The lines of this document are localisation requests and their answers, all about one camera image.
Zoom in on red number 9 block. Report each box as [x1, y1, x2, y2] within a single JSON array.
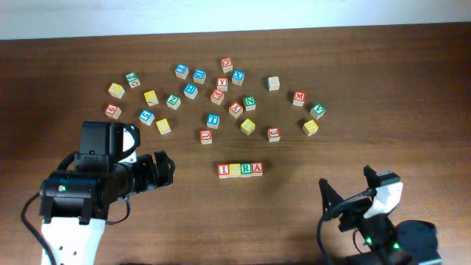
[[105, 104, 122, 119]]

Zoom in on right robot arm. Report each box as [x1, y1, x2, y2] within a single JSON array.
[[316, 166, 443, 265]]

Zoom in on blue letter D block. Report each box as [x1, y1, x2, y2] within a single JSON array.
[[193, 69, 207, 84]]

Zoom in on red letter y block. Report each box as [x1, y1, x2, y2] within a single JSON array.
[[229, 102, 244, 118], [216, 77, 228, 91]]

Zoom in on yellow block far left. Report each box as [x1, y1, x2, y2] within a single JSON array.
[[108, 82, 125, 99]]

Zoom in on blue number 5 block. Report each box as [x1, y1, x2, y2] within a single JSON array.
[[138, 110, 155, 126]]

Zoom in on red letter E block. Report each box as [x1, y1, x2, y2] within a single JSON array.
[[210, 89, 224, 105]]

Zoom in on green letter N block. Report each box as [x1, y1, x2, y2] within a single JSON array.
[[244, 96, 256, 111]]

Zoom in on yellow block middle left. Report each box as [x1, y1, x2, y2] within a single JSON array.
[[156, 119, 171, 135]]

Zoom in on green letter V block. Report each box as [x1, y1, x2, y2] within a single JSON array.
[[310, 104, 326, 120]]

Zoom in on red number 3 block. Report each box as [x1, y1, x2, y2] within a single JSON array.
[[267, 127, 281, 142]]

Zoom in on yellow letter C block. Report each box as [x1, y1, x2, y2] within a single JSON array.
[[229, 163, 241, 177]]

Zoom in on plain wooden block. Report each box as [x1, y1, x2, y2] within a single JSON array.
[[268, 77, 280, 91]]

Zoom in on green letter R block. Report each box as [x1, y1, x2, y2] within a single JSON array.
[[241, 163, 252, 177]]

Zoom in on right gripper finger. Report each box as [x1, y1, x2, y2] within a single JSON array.
[[319, 178, 344, 221], [364, 165, 378, 188]]

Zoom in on yellow block centre right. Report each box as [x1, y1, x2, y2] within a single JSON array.
[[240, 119, 256, 135]]

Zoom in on blue letter H block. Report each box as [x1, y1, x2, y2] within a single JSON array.
[[183, 84, 198, 99]]

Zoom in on red letter U block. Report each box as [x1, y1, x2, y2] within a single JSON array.
[[199, 130, 213, 144]]

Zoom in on blue letter X block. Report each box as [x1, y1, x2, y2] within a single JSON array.
[[232, 71, 245, 85]]

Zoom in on red letter Y block lower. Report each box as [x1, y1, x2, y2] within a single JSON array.
[[229, 102, 244, 118]]

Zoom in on green letter Z block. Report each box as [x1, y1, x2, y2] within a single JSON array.
[[166, 94, 181, 110]]

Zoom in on red letter I block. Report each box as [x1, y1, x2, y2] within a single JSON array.
[[217, 164, 230, 179]]

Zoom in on yellow block upper middle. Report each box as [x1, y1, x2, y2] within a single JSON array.
[[144, 90, 159, 106]]

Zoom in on blue letter T block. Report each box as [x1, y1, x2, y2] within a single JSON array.
[[206, 113, 220, 129]]

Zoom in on red letter A block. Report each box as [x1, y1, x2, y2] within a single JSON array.
[[251, 162, 263, 177]]

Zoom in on red letter Y block upper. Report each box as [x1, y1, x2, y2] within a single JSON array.
[[216, 77, 228, 91]]

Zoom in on red letter M block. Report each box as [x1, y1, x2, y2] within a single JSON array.
[[293, 91, 306, 107]]

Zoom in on red letter C block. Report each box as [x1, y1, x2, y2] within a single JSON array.
[[221, 57, 233, 73]]

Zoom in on yellow letter S block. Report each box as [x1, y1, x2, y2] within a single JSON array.
[[302, 119, 319, 136]]

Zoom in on green letter J block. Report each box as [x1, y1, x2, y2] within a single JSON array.
[[125, 72, 141, 88]]

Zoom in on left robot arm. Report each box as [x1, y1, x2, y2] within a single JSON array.
[[39, 121, 175, 264]]

